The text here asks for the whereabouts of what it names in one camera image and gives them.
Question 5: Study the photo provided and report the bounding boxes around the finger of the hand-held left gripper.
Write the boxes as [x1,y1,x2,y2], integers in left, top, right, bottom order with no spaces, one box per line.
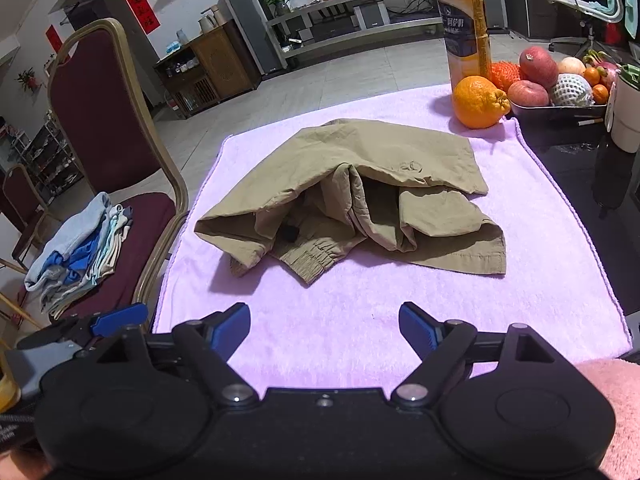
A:
[17,302,150,351]

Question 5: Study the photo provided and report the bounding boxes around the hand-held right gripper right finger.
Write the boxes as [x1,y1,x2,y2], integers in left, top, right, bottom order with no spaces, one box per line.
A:
[390,301,556,408]

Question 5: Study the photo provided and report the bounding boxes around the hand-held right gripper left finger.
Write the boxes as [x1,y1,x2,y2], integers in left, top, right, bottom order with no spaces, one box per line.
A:
[95,302,261,408]

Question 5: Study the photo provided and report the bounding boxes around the khaki pants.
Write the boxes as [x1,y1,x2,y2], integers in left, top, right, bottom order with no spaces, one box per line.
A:
[194,118,507,287]

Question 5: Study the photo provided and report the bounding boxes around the stack of folded clothes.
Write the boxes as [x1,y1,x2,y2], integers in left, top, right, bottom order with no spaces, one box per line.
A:
[24,191,135,317]

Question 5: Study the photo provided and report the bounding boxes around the purple towel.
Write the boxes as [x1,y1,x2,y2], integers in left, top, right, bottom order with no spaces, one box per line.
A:
[151,82,633,392]

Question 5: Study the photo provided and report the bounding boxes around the shoe rack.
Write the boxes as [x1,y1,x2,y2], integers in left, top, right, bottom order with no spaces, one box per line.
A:
[15,110,83,206]

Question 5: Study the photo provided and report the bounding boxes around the person's pink garment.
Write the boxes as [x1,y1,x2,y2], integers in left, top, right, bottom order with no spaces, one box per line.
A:
[575,357,640,480]

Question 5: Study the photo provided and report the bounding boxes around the large orange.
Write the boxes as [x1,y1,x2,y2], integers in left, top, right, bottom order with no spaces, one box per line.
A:
[452,75,512,130]

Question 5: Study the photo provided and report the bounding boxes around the metal fruit tray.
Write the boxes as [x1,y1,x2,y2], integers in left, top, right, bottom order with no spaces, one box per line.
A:
[510,95,611,122]

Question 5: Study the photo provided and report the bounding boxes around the light red apple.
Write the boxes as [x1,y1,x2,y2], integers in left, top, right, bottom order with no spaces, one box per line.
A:
[507,80,550,107]

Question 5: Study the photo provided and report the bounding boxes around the wooden cabinet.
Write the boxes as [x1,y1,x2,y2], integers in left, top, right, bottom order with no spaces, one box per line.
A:
[154,21,263,120]

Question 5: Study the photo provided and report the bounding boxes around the red spiky fruit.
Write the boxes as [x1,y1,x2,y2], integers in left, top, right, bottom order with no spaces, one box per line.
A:
[490,61,523,92]

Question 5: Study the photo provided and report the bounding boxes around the fruit in white foam net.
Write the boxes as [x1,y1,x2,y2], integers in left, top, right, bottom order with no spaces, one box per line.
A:
[550,73,595,107]

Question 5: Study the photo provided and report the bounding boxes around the dark red apple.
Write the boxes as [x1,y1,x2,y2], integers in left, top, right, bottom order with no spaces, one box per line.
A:
[519,46,559,90]

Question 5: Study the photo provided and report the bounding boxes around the white cup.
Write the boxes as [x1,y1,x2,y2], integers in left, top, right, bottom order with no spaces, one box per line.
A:
[609,65,640,153]

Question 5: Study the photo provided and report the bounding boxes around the tall grey speaker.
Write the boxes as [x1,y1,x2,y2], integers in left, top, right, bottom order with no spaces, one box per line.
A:
[221,0,288,77]

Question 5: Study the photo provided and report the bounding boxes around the pale round fruit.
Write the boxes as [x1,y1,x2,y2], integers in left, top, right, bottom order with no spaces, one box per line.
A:
[557,56,587,77]

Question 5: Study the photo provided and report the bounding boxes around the orange juice bottle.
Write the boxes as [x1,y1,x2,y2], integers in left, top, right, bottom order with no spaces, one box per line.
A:
[436,0,492,92]

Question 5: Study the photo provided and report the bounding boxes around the grey television stand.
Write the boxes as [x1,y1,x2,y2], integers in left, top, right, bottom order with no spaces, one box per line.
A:
[267,0,451,56]

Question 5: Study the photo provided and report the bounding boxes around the pink dragon fruit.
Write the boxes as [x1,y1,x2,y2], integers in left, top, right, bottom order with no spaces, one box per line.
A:
[585,50,621,88]

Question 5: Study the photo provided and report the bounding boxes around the black sideboard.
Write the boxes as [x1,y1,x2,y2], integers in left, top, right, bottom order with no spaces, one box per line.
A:
[500,0,616,41]

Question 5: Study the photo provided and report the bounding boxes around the office chair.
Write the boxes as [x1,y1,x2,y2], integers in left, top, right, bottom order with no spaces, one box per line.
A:
[547,0,626,53]

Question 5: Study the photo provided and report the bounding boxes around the maroon chair with gold frame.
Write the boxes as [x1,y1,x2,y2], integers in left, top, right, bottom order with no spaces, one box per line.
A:
[47,17,190,323]

